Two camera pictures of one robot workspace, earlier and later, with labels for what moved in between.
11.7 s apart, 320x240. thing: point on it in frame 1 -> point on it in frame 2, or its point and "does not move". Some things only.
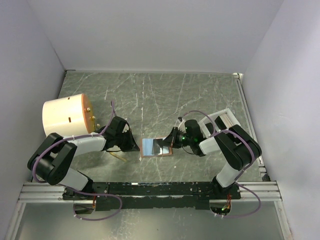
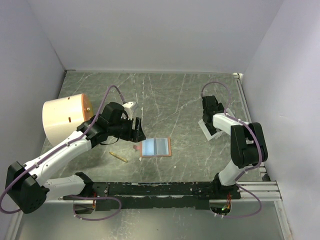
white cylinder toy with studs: (68, 115) does not move
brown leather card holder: (154, 147) does not move
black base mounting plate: (113, 196) does not move
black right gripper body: (181, 138) -> (220, 107)
